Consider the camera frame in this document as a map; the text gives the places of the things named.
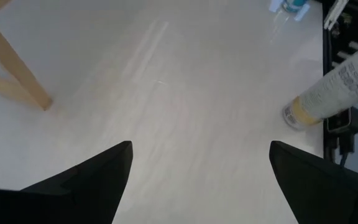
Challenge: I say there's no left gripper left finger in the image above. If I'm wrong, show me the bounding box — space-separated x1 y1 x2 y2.
0 140 134 224

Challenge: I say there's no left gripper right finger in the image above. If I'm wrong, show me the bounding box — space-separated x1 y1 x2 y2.
269 140 358 224

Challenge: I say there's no white Celsius energy can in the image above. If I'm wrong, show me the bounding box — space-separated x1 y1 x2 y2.
282 51 358 131

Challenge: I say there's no blue silver Red Bull can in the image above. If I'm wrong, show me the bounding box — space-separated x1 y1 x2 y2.
280 0 309 14

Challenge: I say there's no wooden slatted shelf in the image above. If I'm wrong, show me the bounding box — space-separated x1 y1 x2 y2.
0 0 53 111

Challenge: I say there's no white table cover sheet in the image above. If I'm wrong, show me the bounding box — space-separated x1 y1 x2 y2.
0 0 324 224

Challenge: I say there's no black table-level camera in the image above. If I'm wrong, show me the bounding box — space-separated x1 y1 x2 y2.
324 106 358 134

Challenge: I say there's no black metal table frame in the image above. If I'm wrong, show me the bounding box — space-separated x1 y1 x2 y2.
321 0 358 162

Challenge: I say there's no silver metal bracket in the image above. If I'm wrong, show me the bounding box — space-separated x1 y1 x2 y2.
323 0 351 31

